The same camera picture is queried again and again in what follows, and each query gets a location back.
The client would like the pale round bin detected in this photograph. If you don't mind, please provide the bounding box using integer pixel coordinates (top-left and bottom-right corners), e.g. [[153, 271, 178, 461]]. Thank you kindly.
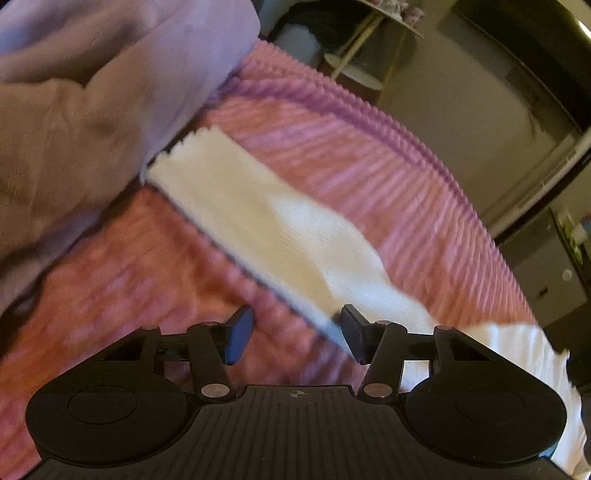
[[276, 23, 322, 70]]

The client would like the lilac plush comforter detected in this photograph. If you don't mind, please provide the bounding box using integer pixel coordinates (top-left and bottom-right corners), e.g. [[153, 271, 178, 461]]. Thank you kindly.
[[0, 0, 262, 320]]

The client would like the large dark framed screen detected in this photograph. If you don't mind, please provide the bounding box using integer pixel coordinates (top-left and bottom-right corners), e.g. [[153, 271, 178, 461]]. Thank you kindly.
[[438, 0, 591, 232]]

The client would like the green packet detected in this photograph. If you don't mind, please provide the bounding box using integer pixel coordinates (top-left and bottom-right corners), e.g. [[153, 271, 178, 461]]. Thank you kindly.
[[556, 210, 584, 266]]

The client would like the round side table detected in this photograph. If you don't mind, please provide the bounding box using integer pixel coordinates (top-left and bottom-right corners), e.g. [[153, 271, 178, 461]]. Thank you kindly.
[[322, 0, 426, 93]]

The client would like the pink ribbed blanket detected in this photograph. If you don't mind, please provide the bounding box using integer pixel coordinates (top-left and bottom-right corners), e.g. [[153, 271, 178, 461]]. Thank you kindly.
[[0, 39, 542, 480]]

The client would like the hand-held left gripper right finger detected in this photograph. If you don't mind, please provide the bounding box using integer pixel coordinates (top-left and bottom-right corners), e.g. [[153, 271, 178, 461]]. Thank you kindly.
[[340, 305, 502, 401]]

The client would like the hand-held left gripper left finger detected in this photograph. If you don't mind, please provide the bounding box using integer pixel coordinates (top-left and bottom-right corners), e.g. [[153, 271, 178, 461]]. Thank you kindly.
[[95, 305, 256, 401]]

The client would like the grey drawer cabinet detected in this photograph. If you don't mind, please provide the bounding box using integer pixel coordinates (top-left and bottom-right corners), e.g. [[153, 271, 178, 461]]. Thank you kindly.
[[498, 208, 588, 329]]

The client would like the white knit sock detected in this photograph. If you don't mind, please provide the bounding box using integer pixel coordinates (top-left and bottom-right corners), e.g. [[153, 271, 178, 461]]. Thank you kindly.
[[142, 124, 585, 477]]

